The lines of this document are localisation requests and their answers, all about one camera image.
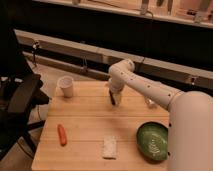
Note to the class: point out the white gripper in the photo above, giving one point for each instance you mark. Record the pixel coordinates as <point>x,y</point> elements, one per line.
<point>118,98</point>

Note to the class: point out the black eraser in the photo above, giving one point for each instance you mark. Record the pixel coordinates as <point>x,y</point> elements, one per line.
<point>112,98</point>

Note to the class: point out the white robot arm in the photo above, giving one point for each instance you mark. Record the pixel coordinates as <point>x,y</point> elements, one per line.
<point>190,132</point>

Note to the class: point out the white sponge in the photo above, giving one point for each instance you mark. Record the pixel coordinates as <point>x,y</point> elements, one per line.
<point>109,147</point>

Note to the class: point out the white tube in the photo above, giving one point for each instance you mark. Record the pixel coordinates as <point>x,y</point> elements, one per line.
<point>150,103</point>

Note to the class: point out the white paper cup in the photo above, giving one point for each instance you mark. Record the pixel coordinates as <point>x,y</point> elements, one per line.
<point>65,83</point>

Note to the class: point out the green bowl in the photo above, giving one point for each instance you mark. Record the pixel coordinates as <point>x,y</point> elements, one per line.
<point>152,141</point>

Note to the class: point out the orange carrot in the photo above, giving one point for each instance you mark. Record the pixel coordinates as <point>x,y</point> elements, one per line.
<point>62,135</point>

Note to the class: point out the black chair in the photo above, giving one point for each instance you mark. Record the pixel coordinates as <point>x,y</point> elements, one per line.
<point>20,92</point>

